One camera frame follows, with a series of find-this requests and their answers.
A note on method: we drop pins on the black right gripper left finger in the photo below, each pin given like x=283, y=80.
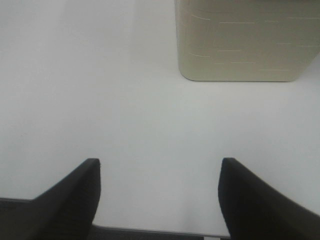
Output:
x=63, y=212

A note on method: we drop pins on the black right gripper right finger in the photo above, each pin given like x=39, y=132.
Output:
x=253, y=210

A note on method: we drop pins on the beige bin with grey rim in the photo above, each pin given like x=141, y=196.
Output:
x=246, y=40

